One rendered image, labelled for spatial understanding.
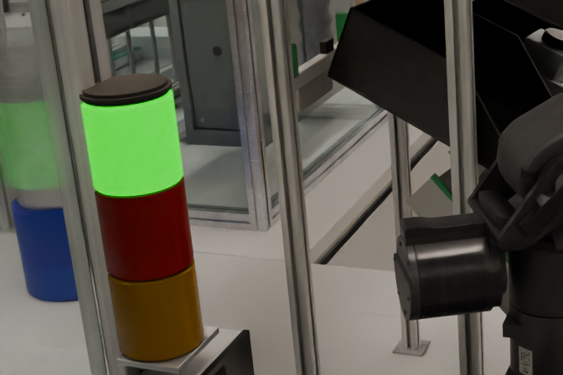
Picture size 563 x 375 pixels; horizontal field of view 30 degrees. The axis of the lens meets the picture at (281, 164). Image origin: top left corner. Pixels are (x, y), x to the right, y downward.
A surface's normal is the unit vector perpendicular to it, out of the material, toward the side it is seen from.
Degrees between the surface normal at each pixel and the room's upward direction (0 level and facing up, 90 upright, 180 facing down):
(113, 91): 0
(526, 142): 46
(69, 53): 90
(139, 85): 0
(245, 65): 90
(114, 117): 90
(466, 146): 90
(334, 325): 0
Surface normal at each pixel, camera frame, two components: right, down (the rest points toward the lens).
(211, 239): -0.09, -0.94
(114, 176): -0.31, 0.33
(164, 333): 0.26, 0.29
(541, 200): -0.46, -0.22
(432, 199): -0.55, 0.31
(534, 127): -0.51, -0.80
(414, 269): 0.02, -0.25
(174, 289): 0.61, 0.20
